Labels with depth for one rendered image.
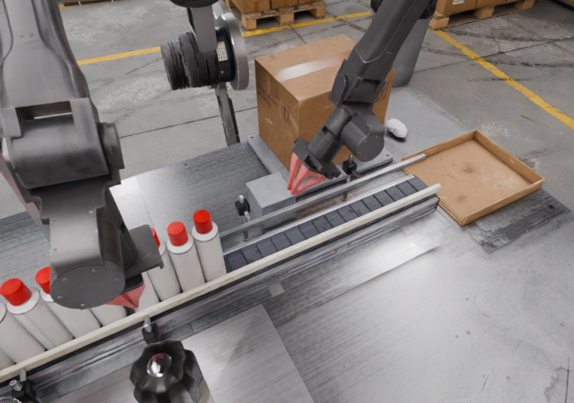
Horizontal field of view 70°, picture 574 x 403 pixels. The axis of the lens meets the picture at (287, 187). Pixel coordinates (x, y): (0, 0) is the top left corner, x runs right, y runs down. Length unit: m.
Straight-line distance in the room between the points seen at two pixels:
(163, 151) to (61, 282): 2.33
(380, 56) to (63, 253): 0.55
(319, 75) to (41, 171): 0.83
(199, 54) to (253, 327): 0.66
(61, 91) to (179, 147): 2.32
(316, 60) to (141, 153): 1.75
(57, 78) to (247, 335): 0.63
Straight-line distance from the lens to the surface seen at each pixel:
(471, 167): 1.35
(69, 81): 0.39
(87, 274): 0.37
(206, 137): 2.73
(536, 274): 1.16
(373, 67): 0.72
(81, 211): 0.39
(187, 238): 0.80
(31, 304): 0.83
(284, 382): 0.84
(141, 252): 0.50
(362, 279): 1.00
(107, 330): 0.91
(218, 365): 0.86
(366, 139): 0.72
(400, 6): 0.69
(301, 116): 1.03
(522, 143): 3.03
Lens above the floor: 1.67
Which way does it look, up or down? 46 degrees down
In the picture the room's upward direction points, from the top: straight up
